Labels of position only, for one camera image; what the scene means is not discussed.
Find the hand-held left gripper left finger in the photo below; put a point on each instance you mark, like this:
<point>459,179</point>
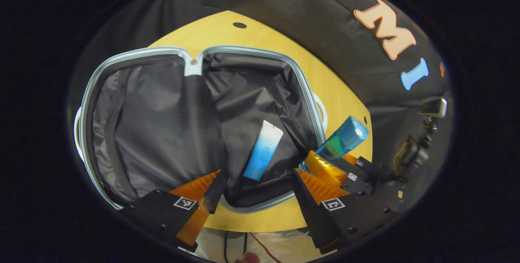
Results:
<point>214,194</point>

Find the blue green gradient bottle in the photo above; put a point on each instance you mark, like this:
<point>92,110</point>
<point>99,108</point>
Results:
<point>343,139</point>

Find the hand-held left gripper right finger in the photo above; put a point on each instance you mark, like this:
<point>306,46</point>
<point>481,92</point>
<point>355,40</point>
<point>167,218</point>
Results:
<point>308,214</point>

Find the person's white clothing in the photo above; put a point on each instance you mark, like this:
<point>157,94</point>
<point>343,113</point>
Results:
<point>288,246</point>

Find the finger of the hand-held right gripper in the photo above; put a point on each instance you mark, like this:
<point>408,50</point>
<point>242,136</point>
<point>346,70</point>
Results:
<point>325,169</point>
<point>363,164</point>

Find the blue white cream tube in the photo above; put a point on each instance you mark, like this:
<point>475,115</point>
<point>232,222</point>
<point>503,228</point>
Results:
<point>263,151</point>

